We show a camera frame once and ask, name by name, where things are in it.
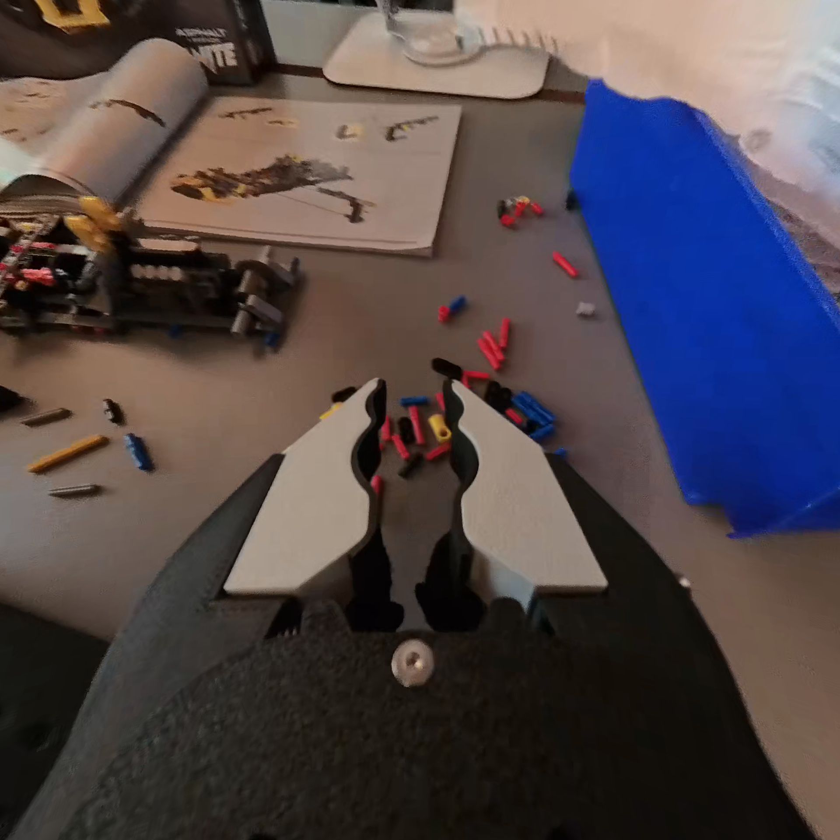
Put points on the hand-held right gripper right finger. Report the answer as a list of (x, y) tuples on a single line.
[(531, 525)]

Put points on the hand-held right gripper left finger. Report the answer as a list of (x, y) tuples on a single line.
[(302, 518)]

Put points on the blue lego pin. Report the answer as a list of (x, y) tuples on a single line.
[(139, 453)]

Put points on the pile of red blue lego pins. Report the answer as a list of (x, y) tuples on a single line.
[(499, 348)]

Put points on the black lego pin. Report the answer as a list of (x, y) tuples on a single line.
[(113, 411)]

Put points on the blue plastic bin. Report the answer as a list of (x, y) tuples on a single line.
[(709, 328)]

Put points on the lego car chassis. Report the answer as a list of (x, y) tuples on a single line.
[(164, 282)]

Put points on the lego instruction booklet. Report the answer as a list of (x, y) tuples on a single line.
[(295, 177)]

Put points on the grey lego axle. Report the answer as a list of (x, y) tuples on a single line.
[(44, 417), (73, 490)]

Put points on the yellow lego axle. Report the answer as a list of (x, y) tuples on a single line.
[(65, 454)]

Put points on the black angled lego piece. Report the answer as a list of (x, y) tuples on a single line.
[(8, 398)]

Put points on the yellow car lego box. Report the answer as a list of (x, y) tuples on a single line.
[(131, 33)]

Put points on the wooden document stand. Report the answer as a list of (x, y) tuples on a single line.
[(394, 59)]

